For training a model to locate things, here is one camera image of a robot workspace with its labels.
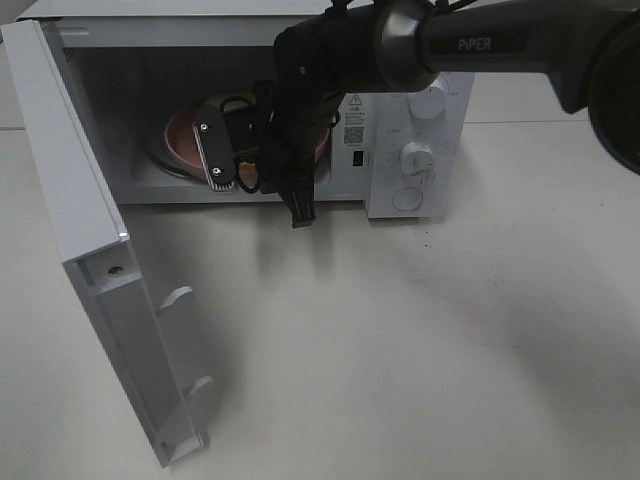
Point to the round white door-release button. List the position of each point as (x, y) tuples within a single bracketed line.
[(408, 199)]

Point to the white microwave oven body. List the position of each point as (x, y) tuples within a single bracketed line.
[(108, 91)]

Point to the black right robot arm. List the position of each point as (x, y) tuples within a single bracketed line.
[(589, 51)]

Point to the white timer knob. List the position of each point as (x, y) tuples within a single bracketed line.
[(416, 158)]

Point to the sandwich with lettuce and cheese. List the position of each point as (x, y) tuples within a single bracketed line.
[(231, 102)]

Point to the pink round plate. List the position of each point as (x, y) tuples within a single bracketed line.
[(181, 144)]

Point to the upper white power knob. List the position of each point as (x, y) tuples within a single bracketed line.
[(431, 102)]

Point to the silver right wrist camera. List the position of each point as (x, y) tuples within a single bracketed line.
[(215, 148)]

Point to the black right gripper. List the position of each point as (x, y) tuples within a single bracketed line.
[(292, 123)]

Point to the glass microwave turntable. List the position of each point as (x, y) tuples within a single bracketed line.
[(167, 167)]

